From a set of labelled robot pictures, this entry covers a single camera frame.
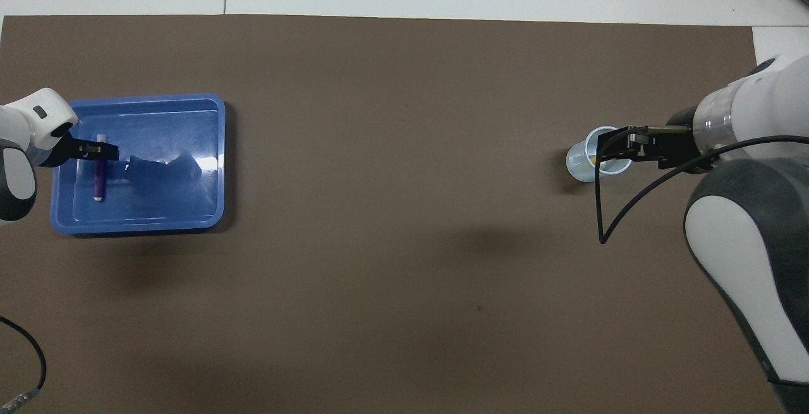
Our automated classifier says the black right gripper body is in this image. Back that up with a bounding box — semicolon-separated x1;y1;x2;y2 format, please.
657;106;705;172

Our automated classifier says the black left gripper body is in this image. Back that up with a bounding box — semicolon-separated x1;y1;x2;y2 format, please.
52;131;89;164

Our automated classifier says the purple marker pen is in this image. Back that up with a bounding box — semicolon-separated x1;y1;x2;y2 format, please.
93;132;109;202

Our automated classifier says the translucent plastic cup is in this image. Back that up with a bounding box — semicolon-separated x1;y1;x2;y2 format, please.
565;126;635;183

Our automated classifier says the blue plastic tray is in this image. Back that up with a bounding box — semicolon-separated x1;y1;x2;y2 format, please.
50;93;226;236

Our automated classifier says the brown table mat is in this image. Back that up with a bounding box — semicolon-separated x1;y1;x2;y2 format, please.
0;15;796;414

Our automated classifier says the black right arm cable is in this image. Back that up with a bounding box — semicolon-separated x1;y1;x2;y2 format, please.
595;126;809;245

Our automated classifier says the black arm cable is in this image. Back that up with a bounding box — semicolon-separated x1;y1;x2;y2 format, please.
595;126;809;245
0;315;48;412

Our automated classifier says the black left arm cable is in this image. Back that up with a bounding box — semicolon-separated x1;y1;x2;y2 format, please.
0;315;48;412

